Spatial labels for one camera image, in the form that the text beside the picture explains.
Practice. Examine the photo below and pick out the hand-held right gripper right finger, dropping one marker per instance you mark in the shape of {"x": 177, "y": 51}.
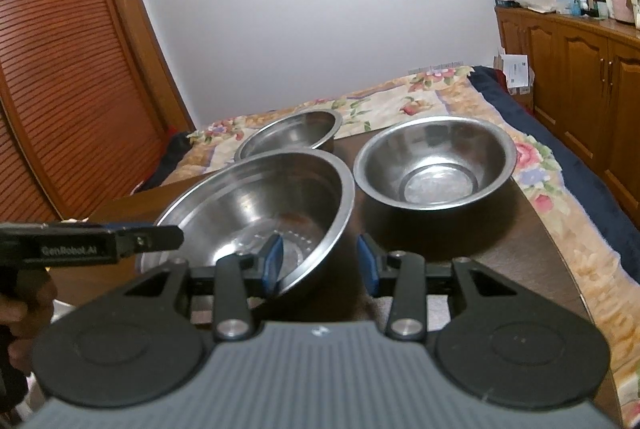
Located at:
{"x": 366, "y": 266}

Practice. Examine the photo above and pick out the white cardboard box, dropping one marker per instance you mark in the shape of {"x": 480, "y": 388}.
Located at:
{"x": 515, "y": 71}

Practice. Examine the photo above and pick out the person's left hand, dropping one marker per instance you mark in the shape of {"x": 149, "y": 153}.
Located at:
{"x": 22, "y": 319}

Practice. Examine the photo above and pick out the dark blue blanket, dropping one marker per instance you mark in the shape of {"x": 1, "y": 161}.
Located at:
{"x": 575, "y": 164}

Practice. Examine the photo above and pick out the dark clothes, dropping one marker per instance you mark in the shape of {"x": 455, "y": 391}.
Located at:
{"x": 170, "y": 159}

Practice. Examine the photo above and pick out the floral printed blanket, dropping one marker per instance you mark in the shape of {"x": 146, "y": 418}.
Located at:
{"x": 450, "y": 94}

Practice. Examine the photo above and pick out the wooden sideboard cabinet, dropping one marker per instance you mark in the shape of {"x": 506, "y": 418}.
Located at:
{"x": 575, "y": 74}

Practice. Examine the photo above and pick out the large stainless steel bowl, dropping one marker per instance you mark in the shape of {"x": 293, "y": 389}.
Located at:
{"x": 250, "y": 209}

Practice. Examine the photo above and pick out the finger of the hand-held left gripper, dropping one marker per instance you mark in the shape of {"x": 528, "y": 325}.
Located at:
{"x": 150, "y": 240}
{"x": 130, "y": 226}

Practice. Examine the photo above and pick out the small stainless steel bowl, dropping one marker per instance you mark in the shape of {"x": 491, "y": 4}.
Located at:
{"x": 290, "y": 134}
{"x": 435, "y": 164}

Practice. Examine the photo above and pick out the brown louvered wooden wardrobe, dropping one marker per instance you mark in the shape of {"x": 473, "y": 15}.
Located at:
{"x": 75, "y": 74}

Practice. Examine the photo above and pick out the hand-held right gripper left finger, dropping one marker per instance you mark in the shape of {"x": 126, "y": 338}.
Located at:
{"x": 275, "y": 266}

